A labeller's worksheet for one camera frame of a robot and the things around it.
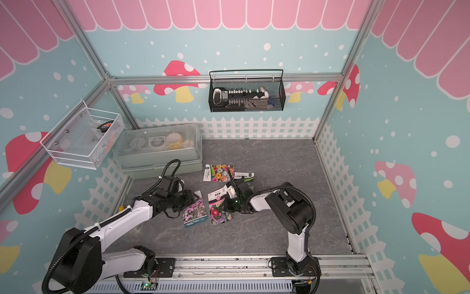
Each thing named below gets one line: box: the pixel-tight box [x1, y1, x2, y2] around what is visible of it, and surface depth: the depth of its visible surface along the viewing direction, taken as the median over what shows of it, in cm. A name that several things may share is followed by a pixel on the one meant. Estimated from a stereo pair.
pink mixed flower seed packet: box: [207, 184, 232, 226], surface depth 92 cm
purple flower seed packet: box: [182, 189, 209, 228], surface depth 90 cm
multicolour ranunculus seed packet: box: [203, 164, 235, 182], surface depth 107 cm
